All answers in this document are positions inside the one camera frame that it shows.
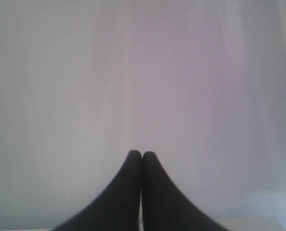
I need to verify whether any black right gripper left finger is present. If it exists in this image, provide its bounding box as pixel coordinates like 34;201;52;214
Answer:
54;150;142;231

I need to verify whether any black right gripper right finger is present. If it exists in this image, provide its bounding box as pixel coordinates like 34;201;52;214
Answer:
142;151;227;231

